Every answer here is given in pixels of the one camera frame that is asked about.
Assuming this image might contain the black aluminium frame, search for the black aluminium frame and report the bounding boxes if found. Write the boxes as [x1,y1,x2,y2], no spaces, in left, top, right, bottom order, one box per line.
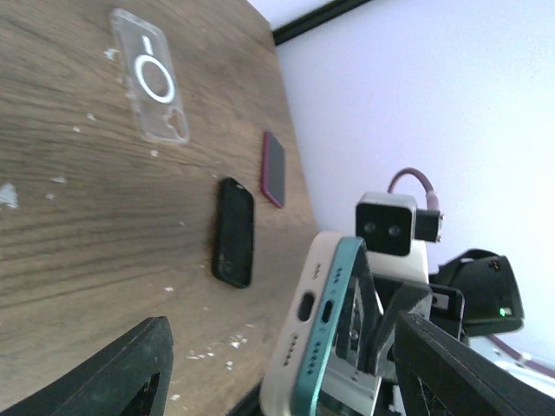
[272,0,370,47]

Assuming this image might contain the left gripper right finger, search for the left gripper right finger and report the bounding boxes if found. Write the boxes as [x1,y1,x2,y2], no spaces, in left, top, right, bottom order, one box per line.
[394,312,554,416]

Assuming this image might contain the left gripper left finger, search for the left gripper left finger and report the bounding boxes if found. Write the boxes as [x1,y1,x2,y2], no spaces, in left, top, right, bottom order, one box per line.
[1,316,173,415]

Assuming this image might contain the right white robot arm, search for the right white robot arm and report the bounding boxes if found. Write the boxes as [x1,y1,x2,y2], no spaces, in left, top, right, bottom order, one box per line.
[367,249,554,378]

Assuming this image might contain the beige phone case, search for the beige phone case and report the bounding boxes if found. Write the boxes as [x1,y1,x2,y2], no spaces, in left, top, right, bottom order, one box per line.
[259,231,343,416]

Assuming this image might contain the clear magsafe phone case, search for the clear magsafe phone case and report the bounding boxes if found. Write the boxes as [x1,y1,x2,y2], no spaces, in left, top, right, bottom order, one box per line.
[109,8,189,145]

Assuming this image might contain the red-cased smartphone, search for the red-cased smartphone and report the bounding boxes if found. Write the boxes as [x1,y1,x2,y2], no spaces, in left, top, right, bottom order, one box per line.
[260,131,286,208]

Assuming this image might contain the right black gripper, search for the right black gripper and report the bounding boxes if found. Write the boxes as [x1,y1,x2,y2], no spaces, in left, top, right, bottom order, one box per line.
[368,276,465,375]

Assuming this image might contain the black phone case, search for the black phone case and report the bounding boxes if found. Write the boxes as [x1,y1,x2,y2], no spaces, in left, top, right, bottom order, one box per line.
[212,177,255,289]

